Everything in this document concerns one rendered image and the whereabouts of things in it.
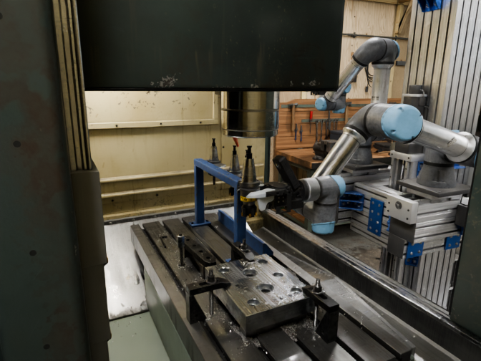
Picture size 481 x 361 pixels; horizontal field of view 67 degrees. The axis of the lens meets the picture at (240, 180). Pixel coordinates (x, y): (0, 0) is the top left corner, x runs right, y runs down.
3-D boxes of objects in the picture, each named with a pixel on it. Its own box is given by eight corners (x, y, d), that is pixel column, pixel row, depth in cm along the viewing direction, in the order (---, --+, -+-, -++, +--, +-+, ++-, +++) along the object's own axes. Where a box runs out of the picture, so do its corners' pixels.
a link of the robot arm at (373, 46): (377, 45, 177) (320, 116, 211) (390, 47, 183) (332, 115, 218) (363, 30, 181) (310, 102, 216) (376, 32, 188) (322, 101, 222)
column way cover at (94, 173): (97, 296, 118) (81, 137, 105) (122, 409, 77) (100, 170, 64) (81, 299, 116) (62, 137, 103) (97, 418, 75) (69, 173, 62)
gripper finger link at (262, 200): (253, 215, 102) (276, 208, 108) (253, 195, 100) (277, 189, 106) (245, 212, 104) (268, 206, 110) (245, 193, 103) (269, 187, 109)
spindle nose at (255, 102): (217, 132, 108) (216, 89, 105) (268, 130, 112) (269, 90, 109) (227, 139, 93) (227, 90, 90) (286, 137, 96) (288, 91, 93)
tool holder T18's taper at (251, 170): (240, 179, 107) (240, 157, 106) (254, 178, 108) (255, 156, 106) (243, 183, 103) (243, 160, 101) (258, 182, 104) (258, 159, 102)
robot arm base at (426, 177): (433, 177, 166) (436, 156, 164) (464, 186, 152) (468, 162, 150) (408, 180, 160) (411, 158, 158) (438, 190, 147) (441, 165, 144)
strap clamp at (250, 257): (238, 268, 137) (239, 230, 133) (255, 284, 125) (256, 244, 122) (230, 270, 135) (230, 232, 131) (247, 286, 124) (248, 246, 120)
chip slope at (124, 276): (236, 241, 229) (236, 201, 222) (302, 297, 168) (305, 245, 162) (82, 271, 190) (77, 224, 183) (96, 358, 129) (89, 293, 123)
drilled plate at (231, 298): (265, 266, 130) (265, 253, 129) (316, 309, 105) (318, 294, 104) (205, 281, 120) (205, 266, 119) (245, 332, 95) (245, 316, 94)
